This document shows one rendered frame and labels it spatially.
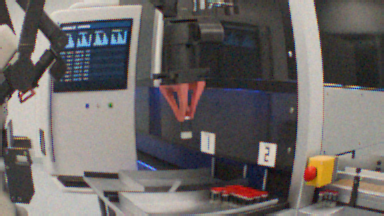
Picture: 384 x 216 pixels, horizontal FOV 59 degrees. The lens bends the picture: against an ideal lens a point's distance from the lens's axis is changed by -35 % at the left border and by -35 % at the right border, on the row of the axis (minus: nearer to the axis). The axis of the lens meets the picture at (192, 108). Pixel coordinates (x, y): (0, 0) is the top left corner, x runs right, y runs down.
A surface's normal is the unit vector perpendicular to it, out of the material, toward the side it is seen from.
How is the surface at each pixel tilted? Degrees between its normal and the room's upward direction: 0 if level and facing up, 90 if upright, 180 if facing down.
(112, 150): 90
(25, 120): 90
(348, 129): 90
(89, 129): 90
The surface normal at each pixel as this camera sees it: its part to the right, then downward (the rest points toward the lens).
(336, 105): 0.44, 0.05
